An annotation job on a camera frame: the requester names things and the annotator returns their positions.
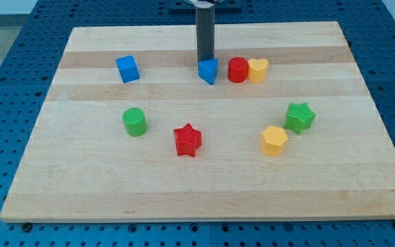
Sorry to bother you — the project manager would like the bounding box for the green star block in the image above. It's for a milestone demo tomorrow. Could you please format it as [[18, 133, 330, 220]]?
[[283, 102, 316, 135]]

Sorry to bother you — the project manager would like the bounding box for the yellow heart block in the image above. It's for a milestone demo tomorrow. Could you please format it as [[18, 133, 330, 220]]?
[[247, 58, 269, 83]]

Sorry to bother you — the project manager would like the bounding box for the blue triangle block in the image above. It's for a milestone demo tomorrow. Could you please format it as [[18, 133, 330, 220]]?
[[197, 58, 219, 85]]

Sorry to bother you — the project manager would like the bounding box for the red cylinder block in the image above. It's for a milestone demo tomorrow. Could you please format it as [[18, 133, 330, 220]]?
[[228, 57, 248, 83]]

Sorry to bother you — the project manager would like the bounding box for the red star block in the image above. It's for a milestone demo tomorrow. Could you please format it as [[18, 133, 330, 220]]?
[[173, 123, 202, 157]]

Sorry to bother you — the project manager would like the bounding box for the blue cube block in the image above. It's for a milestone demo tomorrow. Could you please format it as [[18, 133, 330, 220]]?
[[116, 56, 140, 83]]

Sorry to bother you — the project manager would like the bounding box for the yellow hexagon block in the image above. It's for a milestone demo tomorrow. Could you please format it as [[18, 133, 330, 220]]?
[[260, 126, 288, 157]]

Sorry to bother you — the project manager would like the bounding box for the light wooden board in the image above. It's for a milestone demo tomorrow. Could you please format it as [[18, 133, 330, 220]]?
[[0, 21, 395, 223]]

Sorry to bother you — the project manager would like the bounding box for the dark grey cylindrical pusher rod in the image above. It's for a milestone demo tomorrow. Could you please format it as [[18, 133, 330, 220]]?
[[195, 3, 215, 62]]

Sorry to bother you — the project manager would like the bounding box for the green cylinder block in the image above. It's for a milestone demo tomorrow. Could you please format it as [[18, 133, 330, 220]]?
[[122, 108, 147, 137]]

